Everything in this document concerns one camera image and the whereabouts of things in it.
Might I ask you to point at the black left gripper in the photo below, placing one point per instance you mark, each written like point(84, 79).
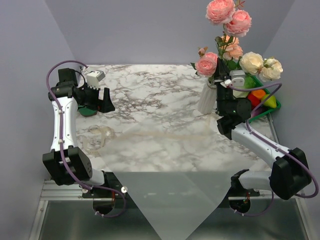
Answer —
point(97, 104)

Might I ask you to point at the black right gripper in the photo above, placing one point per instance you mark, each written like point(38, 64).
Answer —
point(222, 70)

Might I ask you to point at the pink double rose stem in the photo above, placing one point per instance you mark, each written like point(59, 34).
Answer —
point(207, 63)

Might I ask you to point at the peach rose stem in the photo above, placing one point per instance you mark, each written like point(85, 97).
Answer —
point(228, 47)

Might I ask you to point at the white rose stem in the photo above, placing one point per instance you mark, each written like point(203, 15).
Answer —
point(267, 69)

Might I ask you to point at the small pink rose stem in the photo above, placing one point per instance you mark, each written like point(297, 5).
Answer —
point(234, 21)

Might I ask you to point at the white wrapping paper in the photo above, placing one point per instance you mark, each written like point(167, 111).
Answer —
point(174, 156)

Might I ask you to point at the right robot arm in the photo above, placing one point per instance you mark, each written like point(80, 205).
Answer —
point(289, 167)

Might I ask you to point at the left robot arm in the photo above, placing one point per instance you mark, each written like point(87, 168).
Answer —
point(66, 162)

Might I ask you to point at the white ribbed vase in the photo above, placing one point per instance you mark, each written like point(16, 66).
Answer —
point(207, 99)

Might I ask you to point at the toy green cabbage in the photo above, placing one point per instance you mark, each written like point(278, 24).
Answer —
point(249, 82)

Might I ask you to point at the toy orange fruit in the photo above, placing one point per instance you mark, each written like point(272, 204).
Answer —
point(259, 94)

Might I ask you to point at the toy red pepper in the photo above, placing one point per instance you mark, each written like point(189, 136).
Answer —
point(253, 100)

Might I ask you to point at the toy purple eggplant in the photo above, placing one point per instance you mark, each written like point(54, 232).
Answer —
point(258, 112)

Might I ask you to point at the green plastic basket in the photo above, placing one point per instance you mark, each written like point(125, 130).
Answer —
point(260, 83)

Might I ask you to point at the toy yellow-green pear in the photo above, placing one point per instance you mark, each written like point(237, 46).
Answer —
point(269, 101)

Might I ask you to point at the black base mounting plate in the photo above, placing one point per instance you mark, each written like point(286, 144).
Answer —
point(160, 191)

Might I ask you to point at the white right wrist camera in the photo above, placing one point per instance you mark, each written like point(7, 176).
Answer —
point(236, 78)

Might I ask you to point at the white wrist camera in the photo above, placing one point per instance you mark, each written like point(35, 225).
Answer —
point(93, 78)
point(236, 78)

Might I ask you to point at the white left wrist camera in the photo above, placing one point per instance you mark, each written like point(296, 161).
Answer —
point(93, 78)

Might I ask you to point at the aluminium frame rail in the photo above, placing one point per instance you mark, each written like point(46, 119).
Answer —
point(62, 214)

